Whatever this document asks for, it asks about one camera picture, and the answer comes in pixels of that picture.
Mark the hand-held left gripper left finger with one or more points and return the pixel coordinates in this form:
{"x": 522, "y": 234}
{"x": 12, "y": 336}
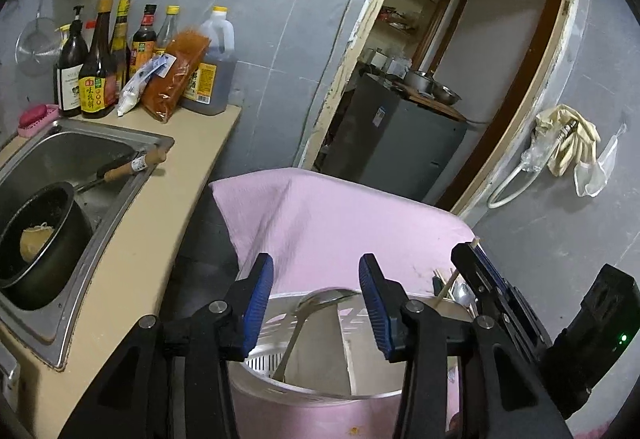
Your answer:
{"x": 260, "y": 299}

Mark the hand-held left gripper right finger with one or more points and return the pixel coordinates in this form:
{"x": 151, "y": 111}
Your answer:
{"x": 372, "y": 304}

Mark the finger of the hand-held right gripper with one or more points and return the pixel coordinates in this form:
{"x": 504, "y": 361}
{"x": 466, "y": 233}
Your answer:
{"x": 472, "y": 279}
{"x": 520, "y": 314}

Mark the wooden chopstick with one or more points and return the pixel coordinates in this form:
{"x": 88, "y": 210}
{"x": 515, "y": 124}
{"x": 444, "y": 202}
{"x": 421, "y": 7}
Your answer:
{"x": 445, "y": 291}

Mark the large metal spoon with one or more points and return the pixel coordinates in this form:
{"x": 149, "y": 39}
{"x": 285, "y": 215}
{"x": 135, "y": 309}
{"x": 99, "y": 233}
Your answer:
{"x": 325, "y": 297}

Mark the white plastic utensil holder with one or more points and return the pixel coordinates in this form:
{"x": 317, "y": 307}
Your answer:
{"x": 310, "y": 409}

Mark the pink floral print cloth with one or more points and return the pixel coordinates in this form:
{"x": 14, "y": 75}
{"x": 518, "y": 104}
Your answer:
{"x": 325, "y": 229}

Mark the clear plastic bag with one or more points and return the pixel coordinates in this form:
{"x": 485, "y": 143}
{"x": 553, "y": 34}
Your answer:
{"x": 592, "y": 174}

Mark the metal bowl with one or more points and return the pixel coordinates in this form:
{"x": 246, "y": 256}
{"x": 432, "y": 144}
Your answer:
{"x": 446, "y": 93}

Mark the black cooking pot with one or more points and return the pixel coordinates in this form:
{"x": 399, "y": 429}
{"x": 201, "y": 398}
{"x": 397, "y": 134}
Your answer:
{"x": 65, "y": 239}

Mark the metal pot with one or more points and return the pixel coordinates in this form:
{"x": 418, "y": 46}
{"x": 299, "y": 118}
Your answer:
{"x": 417, "y": 81}

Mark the pale yellow sponge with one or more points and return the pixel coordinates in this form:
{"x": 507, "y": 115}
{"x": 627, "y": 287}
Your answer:
{"x": 36, "y": 244}

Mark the large brown liquid jug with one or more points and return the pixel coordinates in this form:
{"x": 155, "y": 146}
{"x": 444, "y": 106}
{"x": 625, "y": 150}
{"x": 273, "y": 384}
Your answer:
{"x": 215, "y": 69}

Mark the stainless steel sink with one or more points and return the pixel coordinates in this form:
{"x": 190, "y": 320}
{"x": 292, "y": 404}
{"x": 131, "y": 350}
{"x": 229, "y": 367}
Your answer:
{"x": 75, "y": 144}

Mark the white salt bag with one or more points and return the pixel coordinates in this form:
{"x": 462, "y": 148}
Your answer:
{"x": 137, "y": 86}

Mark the wooden cabinet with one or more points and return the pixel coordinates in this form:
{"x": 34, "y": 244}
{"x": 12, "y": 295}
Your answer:
{"x": 425, "y": 19}

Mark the dark soy sauce bottle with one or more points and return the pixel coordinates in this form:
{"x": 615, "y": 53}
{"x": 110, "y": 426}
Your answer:
{"x": 97, "y": 79}

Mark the dark bottle black cap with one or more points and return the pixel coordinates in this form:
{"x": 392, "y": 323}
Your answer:
{"x": 142, "y": 44}

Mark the clear bottle yellow cap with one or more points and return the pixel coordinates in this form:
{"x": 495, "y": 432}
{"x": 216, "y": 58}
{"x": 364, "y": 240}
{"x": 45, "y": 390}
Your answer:
{"x": 167, "y": 31}

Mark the pink soap dish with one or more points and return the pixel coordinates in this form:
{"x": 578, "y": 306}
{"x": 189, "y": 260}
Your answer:
{"x": 37, "y": 116}

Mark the dark bottle yellow cap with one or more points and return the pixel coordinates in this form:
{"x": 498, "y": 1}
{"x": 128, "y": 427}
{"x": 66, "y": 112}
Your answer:
{"x": 120, "y": 44}

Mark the metal mesh strainer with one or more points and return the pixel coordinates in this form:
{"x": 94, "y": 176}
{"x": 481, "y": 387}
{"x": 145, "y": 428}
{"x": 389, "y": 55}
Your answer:
{"x": 35, "y": 44}

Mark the wooden door frame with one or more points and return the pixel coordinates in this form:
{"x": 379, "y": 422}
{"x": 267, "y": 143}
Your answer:
{"x": 530, "y": 119}

